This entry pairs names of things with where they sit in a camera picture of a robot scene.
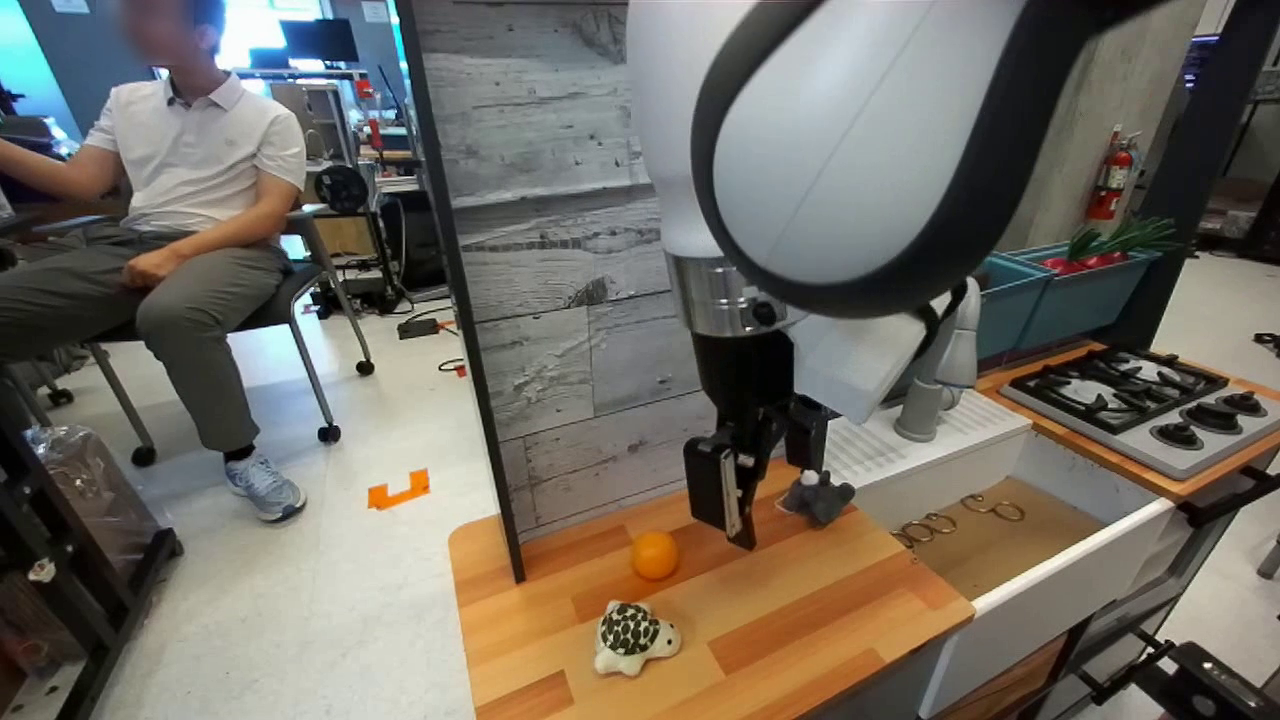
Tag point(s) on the green artificial plant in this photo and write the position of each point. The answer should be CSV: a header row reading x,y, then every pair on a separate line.
x,y
1126,241

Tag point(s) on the orange floor marker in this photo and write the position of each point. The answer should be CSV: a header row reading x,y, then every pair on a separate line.
x,y
384,498

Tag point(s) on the gray toy stove black burners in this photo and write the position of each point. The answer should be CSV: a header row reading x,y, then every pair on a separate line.
x,y
1200,444

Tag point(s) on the gray sink faucet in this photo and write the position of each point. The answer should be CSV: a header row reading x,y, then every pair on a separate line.
x,y
920,406

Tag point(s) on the seated person white shirt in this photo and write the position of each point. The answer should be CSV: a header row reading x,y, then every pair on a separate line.
x,y
201,145

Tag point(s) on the spotted turtle toy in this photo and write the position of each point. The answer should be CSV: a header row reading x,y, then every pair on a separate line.
x,y
631,635

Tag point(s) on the red fire extinguisher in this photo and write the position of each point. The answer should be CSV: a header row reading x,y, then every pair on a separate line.
x,y
1115,175

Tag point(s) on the gray office chair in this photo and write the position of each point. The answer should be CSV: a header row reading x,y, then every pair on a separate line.
x,y
326,241

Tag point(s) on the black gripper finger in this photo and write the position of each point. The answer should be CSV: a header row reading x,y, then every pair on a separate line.
x,y
720,493
811,434

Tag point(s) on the background metal shelf rack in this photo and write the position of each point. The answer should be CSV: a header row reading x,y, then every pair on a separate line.
x,y
313,120

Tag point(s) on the wooden kitchen counter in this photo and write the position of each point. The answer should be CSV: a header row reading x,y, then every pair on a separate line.
x,y
803,585

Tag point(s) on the black metal frame post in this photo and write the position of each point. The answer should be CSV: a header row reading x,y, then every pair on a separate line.
x,y
1200,135

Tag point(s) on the gray stone-look backdrop panel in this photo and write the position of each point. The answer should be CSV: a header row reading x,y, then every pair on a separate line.
x,y
560,266

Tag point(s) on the teal plastic bin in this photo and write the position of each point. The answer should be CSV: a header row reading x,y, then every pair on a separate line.
x,y
1055,301

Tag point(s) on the black equipment cart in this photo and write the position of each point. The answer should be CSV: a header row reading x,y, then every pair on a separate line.
x,y
81,575

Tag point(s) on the black metal stand frame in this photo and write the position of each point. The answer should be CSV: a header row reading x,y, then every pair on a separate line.
x,y
1184,680

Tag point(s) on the small gray plush teddy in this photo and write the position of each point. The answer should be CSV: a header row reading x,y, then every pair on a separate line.
x,y
816,501

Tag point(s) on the orange fruit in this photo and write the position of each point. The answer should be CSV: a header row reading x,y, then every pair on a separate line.
x,y
655,556

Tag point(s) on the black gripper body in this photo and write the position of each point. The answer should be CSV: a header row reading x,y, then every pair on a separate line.
x,y
740,383

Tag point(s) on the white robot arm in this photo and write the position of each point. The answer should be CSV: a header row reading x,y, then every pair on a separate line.
x,y
855,145

